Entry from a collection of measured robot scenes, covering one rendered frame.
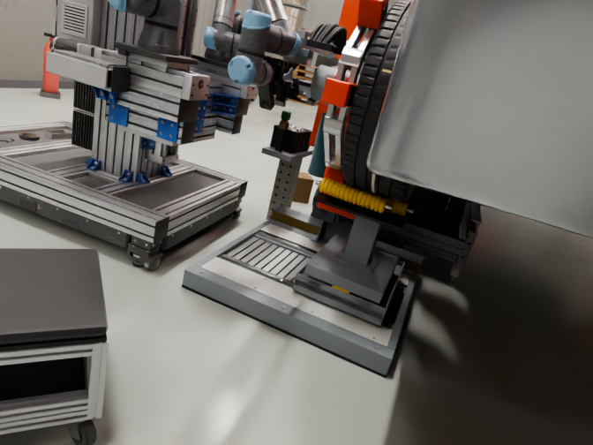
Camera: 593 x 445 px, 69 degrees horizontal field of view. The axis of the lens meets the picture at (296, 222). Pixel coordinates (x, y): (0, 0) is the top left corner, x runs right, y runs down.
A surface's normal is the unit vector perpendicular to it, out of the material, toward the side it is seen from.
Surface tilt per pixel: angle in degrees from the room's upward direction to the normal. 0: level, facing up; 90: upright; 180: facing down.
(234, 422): 0
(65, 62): 90
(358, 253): 90
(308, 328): 90
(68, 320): 0
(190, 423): 0
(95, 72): 90
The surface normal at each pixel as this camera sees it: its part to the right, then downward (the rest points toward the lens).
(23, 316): 0.23, -0.91
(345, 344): -0.36, 0.26
